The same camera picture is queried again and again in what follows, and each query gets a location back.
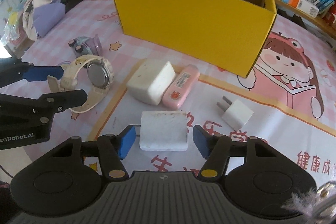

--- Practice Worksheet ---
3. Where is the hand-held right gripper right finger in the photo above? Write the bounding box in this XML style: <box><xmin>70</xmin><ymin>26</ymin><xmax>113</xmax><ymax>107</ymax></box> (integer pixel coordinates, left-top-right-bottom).
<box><xmin>193</xmin><ymin>124</ymin><xmax>279</xmax><ymax>178</ymax></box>

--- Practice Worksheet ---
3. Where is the white power adapter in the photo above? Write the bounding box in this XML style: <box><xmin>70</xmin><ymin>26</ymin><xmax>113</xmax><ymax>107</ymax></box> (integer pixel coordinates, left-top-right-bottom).
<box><xmin>133</xmin><ymin>111</ymin><xmax>189</xmax><ymax>151</ymax></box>

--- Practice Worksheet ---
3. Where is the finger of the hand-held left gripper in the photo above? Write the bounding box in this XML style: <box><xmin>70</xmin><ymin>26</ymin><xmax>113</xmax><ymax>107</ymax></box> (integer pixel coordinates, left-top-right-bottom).
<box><xmin>0</xmin><ymin>90</ymin><xmax>88</xmax><ymax>126</ymax></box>
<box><xmin>0</xmin><ymin>57</ymin><xmax>65</xmax><ymax>88</ymax></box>

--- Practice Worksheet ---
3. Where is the pink printed tablecloth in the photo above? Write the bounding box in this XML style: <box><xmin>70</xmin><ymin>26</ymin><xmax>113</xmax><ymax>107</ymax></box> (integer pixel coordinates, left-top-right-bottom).
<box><xmin>21</xmin><ymin>0</ymin><xmax>336</xmax><ymax>188</ymax></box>

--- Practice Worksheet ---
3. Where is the pink labelled case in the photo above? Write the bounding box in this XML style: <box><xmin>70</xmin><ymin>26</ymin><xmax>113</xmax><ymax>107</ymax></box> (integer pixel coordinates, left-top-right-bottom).
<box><xmin>162</xmin><ymin>64</ymin><xmax>200</xmax><ymax>110</ymax></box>

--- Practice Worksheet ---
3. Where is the yellow cardboard box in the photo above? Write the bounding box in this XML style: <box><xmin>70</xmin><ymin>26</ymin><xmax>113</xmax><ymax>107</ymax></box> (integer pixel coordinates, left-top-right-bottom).
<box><xmin>109</xmin><ymin>0</ymin><xmax>277</xmax><ymax>79</ymax></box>

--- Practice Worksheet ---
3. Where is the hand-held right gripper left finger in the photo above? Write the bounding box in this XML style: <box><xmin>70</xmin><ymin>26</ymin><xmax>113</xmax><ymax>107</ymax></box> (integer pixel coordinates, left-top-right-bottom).
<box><xmin>50</xmin><ymin>125</ymin><xmax>137</xmax><ymax>179</ymax></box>

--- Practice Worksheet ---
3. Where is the grey fluffy keychain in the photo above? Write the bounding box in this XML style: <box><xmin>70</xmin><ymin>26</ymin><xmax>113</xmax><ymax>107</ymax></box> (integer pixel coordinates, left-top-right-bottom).
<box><xmin>281</xmin><ymin>181</ymin><xmax>336</xmax><ymax>216</ymax></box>

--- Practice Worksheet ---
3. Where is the lavender cloth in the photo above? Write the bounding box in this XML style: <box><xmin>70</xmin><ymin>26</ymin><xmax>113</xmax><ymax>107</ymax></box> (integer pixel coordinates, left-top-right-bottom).
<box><xmin>34</xmin><ymin>2</ymin><xmax>66</xmax><ymax>38</ymax></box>

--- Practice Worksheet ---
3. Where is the small white charger plug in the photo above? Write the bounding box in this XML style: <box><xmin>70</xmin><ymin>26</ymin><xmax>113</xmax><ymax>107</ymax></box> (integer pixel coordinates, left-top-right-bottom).
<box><xmin>217</xmin><ymin>96</ymin><xmax>254</xmax><ymax>130</ymax></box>

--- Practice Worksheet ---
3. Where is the white bookshelf with wooden boards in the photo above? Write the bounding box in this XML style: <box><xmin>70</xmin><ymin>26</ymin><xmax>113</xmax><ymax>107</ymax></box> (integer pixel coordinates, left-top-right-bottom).
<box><xmin>273</xmin><ymin>0</ymin><xmax>336</xmax><ymax>39</ymax></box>

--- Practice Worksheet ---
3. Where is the purple toy car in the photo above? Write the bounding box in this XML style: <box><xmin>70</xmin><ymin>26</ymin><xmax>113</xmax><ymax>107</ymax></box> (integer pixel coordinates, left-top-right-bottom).
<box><xmin>68</xmin><ymin>34</ymin><xmax>101</xmax><ymax>56</ymax></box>

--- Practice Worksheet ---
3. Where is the white foam cube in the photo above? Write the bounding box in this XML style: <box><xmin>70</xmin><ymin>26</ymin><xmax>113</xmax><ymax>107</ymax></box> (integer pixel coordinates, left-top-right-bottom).
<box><xmin>126</xmin><ymin>60</ymin><xmax>176</xmax><ymax>105</ymax></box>

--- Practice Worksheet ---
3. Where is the white wrist watch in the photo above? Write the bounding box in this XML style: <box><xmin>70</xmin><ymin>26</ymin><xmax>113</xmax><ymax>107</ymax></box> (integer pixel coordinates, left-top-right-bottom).
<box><xmin>47</xmin><ymin>55</ymin><xmax>114</xmax><ymax>113</ymax></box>

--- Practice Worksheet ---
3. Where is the clear plastic bag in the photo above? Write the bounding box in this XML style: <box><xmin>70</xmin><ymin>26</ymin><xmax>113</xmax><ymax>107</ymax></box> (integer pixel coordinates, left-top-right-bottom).
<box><xmin>0</xmin><ymin>10</ymin><xmax>28</xmax><ymax>54</ymax></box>

